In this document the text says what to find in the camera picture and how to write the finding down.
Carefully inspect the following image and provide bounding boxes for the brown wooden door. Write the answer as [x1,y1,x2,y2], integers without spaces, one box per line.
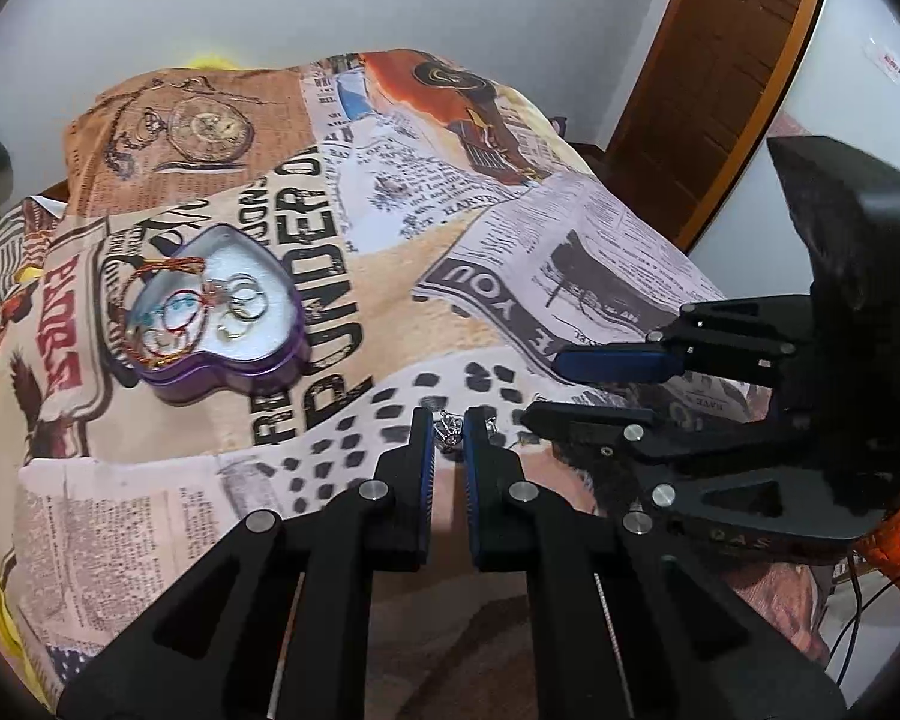
[604,0,833,252]

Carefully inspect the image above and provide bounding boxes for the thin silver chain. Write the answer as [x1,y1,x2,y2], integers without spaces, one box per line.
[484,409,526,451]

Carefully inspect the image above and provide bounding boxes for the newspaper printed blanket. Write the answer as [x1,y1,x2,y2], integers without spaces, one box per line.
[0,49,826,706]

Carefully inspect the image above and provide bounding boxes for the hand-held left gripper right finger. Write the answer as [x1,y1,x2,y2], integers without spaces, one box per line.
[461,406,848,720]

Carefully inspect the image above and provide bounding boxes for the purple heart-shaped tin box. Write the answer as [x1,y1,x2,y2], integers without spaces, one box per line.
[124,225,308,406]

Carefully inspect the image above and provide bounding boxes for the bracelets and rings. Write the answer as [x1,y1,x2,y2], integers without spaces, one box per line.
[124,255,211,372]

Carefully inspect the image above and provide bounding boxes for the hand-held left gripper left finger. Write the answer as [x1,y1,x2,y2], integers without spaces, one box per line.
[56,406,437,720]

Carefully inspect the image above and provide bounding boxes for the blue beaded bracelet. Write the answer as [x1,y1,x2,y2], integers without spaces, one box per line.
[146,292,203,331]

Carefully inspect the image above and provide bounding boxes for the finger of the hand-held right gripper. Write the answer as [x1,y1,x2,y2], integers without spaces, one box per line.
[553,292,822,391]
[521,401,900,541]

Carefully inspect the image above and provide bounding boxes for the thin black cable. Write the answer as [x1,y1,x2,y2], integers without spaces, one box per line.
[825,532,900,683]

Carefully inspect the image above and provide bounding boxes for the gold hoop ring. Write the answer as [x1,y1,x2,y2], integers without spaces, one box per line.
[217,300,271,340]

